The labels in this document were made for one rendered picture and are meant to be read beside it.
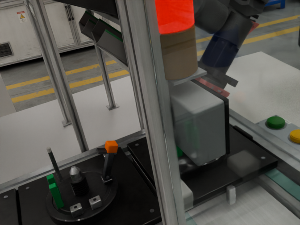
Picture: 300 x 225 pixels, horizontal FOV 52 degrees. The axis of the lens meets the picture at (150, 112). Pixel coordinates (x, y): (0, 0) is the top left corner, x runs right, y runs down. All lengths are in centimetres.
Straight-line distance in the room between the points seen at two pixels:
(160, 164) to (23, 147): 76
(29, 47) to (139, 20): 449
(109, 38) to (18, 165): 48
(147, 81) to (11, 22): 442
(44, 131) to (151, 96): 83
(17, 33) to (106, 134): 382
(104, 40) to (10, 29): 400
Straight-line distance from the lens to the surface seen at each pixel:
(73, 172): 59
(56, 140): 106
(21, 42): 476
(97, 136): 101
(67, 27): 469
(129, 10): 30
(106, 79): 110
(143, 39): 31
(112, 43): 76
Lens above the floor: 140
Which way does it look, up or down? 30 degrees down
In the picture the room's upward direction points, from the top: 10 degrees counter-clockwise
